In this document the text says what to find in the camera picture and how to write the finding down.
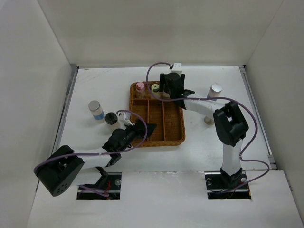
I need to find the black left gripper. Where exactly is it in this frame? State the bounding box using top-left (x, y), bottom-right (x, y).
top-left (118, 119), bottom-right (156, 152)

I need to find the yellow cap spice bottle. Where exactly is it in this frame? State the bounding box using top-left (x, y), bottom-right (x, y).
top-left (151, 84), bottom-right (160, 98)

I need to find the pink cap spice bottle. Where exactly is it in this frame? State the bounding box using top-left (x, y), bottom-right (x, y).
top-left (136, 82), bottom-right (145, 99)

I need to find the silver cap blue label bottle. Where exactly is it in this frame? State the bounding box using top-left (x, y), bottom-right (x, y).
top-left (88, 100), bottom-right (105, 123)

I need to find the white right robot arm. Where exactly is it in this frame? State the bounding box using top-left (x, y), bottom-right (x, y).
top-left (160, 72), bottom-right (249, 188)

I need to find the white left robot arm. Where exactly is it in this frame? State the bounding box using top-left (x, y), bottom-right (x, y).
top-left (34, 119), bottom-right (157, 197)

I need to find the brown wicker tray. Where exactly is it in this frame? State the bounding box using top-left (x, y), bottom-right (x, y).
top-left (129, 83), bottom-right (186, 147)

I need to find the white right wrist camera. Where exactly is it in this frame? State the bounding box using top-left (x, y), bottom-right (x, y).
top-left (170, 63), bottom-right (182, 76)

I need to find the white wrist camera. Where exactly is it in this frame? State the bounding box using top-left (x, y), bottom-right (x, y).
top-left (117, 112), bottom-right (133, 126)
top-left (170, 63), bottom-right (182, 76)

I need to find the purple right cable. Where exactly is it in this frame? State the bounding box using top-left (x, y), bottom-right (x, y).
top-left (145, 62), bottom-right (270, 193)

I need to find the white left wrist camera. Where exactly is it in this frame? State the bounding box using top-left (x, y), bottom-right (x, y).
top-left (117, 112), bottom-right (133, 126)

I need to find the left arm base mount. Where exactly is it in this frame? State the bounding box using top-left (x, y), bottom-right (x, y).
top-left (76, 167), bottom-right (122, 200)

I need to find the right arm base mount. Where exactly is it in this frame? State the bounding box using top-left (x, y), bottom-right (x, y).
top-left (205, 169), bottom-right (251, 200)

